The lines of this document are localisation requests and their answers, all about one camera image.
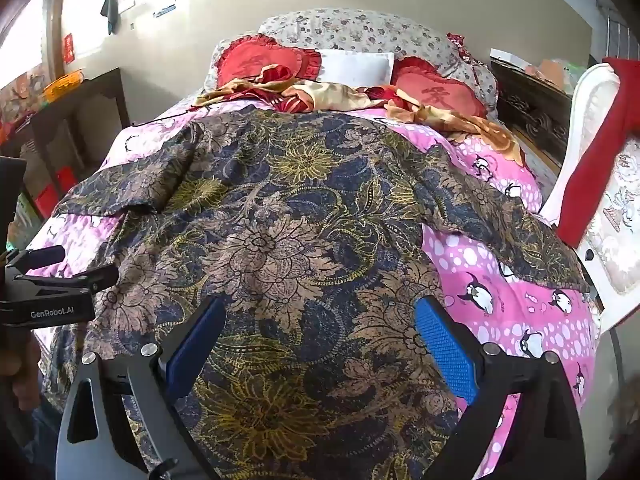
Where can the gold red satin cloth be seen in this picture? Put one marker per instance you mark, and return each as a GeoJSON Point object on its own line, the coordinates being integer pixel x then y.
{"type": "Point", "coordinates": [325, 95]}

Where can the large floral pillow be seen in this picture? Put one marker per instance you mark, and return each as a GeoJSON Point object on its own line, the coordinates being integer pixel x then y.
{"type": "Point", "coordinates": [360, 30]}

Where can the window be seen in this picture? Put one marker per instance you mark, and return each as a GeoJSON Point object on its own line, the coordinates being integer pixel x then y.
{"type": "Point", "coordinates": [25, 35]}

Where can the orange basket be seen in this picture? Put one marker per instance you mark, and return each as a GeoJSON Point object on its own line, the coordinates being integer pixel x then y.
{"type": "Point", "coordinates": [62, 85]}

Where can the red garment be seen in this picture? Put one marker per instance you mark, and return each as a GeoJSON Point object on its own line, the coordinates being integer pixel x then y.
{"type": "Point", "coordinates": [600, 150]}

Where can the red wall paper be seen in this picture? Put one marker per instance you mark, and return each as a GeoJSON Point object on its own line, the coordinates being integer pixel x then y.
{"type": "Point", "coordinates": [69, 49]}

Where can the white chair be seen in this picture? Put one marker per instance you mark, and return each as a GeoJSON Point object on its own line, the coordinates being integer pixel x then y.
{"type": "Point", "coordinates": [580, 125]}

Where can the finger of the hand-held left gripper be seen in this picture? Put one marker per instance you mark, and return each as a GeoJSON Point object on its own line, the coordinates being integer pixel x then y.
{"type": "Point", "coordinates": [97, 276]}
{"type": "Point", "coordinates": [42, 256]}

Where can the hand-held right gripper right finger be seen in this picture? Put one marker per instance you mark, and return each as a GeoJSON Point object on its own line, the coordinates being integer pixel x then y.
{"type": "Point", "coordinates": [445, 340]}

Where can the floral chair cushion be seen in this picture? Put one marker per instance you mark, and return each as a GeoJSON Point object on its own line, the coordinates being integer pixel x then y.
{"type": "Point", "coordinates": [617, 230]}

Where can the dark floral patterned garment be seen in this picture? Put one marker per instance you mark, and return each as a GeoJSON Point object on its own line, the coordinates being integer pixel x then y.
{"type": "Point", "coordinates": [280, 240]}

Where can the pink penguin print blanket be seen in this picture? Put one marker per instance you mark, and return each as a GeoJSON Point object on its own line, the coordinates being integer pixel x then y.
{"type": "Point", "coordinates": [505, 280]}

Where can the dark wooden desk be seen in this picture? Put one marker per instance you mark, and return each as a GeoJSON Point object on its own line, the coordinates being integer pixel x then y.
{"type": "Point", "coordinates": [100, 90]}

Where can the red box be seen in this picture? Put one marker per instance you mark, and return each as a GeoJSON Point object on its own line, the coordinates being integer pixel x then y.
{"type": "Point", "coordinates": [66, 180]}
{"type": "Point", "coordinates": [45, 199]}

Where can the person's left hand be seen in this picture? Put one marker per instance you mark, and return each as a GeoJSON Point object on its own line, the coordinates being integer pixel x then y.
{"type": "Point", "coordinates": [22, 385]}

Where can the white pillow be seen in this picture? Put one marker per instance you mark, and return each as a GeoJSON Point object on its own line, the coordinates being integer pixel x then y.
{"type": "Point", "coordinates": [355, 67]}

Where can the red heart pillow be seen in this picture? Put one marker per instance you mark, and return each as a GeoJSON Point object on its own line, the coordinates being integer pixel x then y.
{"type": "Point", "coordinates": [255, 62]}
{"type": "Point", "coordinates": [435, 92]}

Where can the teal hanging cloth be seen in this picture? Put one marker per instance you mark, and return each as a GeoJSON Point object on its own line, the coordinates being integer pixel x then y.
{"type": "Point", "coordinates": [110, 7]}

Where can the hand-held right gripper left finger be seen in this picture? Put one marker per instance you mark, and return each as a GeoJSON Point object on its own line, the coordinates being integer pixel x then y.
{"type": "Point", "coordinates": [195, 345]}

